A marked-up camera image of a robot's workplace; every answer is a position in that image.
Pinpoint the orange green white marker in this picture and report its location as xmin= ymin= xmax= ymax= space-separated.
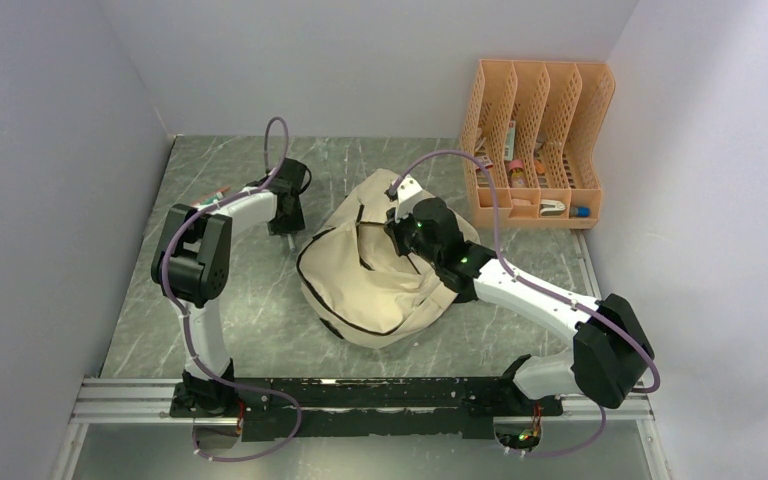
xmin=197 ymin=187 xmax=230 ymax=207

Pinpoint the beige canvas backpack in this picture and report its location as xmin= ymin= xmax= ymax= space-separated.
xmin=296 ymin=169 xmax=456 ymax=349

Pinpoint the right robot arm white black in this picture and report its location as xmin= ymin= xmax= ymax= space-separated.
xmin=385 ymin=197 xmax=654 ymax=414

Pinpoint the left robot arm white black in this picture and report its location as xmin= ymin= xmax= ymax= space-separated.
xmin=151 ymin=158 xmax=312 ymax=416

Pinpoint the white stapler in organizer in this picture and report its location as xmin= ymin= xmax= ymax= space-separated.
xmin=539 ymin=199 xmax=567 ymax=217

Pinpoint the green white packet in organizer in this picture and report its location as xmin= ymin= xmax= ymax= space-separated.
xmin=503 ymin=119 xmax=516 ymax=162

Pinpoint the blue cap item in organizer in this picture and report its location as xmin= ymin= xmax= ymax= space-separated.
xmin=569 ymin=206 xmax=591 ymax=218

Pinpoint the orange plastic file organizer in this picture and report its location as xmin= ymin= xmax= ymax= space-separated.
xmin=459 ymin=59 xmax=615 ymax=230

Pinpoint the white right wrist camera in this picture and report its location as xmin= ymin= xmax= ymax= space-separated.
xmin=386 ymin=175 xmax=427 ymax=222

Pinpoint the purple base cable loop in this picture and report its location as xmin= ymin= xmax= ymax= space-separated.
xmin=191 ymin=397 xmax=304 ymax=464

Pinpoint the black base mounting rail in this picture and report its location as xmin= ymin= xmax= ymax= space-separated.
xmin=168 ymin=376 xmax=563 ymax=442

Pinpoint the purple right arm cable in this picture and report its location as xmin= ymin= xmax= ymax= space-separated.
xmin=387 ymin=149 xmax=662 ymax=460

